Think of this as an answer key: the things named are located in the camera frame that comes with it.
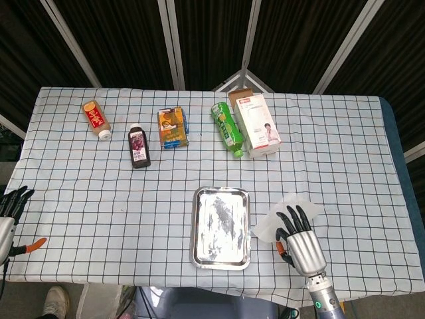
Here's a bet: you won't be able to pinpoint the metal tray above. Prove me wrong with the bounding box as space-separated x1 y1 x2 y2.
189 185 251 270

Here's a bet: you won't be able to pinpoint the green plastic drink bottle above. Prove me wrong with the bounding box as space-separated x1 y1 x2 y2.
211 101 246 159

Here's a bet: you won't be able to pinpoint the checked light blue tablecloth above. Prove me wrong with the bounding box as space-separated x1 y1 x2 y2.
0 86 424 305

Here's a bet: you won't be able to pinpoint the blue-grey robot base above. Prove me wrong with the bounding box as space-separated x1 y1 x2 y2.
134 286 280 319

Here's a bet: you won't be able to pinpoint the white paper towel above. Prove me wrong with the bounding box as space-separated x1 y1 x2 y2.
252 192 325 243

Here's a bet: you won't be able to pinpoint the white cardboard product box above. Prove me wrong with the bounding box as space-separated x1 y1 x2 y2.
227 88 284 160

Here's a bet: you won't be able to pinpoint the white metal screen foot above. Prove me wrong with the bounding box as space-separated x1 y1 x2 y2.
212 68 274 94

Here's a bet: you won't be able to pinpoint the white shoe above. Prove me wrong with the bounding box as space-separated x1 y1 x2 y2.
42 285 70 318

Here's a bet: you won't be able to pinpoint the black folding screen white frames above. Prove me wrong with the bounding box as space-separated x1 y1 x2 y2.
0 0 425 163

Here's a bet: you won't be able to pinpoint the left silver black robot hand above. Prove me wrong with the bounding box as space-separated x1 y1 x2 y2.
0 185 47 266

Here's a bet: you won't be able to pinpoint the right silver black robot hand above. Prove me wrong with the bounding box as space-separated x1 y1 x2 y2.
274 205 327 276

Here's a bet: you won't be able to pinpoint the orange and blue snack package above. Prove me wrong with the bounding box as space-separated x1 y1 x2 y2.
157 106 191 150

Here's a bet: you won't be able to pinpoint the dark grape juice bottle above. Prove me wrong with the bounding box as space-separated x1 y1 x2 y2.
127 123 151 170

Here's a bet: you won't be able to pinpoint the tan bottle with red label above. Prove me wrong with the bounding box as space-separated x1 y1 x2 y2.
82 99 112 141

